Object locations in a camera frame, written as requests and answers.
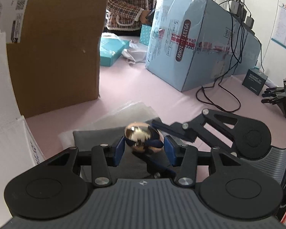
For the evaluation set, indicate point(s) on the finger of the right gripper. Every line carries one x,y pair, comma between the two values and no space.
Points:
175,130
251,139

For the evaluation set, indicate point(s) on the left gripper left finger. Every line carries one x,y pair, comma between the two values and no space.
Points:
60,185

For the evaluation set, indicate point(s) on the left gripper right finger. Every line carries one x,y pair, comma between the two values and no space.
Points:
225,184

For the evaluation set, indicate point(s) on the shiny copper metal ball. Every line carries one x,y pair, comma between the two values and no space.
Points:
143,138

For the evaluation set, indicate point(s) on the clear plastic bag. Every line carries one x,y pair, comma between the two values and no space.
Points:
122,116

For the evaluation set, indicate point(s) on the small dark teal box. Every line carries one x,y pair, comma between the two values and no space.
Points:
254,80

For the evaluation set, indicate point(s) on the white foam board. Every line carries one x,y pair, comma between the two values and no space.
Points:
18,149

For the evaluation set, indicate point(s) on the crumpled white paper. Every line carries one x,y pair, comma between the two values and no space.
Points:
135,53

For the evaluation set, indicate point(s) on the light blue cardboard box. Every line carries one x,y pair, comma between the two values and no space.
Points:
193,42

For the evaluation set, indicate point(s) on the teal flat box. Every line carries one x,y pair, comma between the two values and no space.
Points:
111,49

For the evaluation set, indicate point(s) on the black power adapters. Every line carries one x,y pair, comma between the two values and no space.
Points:
239,9

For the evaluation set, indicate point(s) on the person in plaid jacket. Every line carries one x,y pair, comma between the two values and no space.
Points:
126,17

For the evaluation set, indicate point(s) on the brown cardboard box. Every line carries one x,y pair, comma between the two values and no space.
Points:
53,53

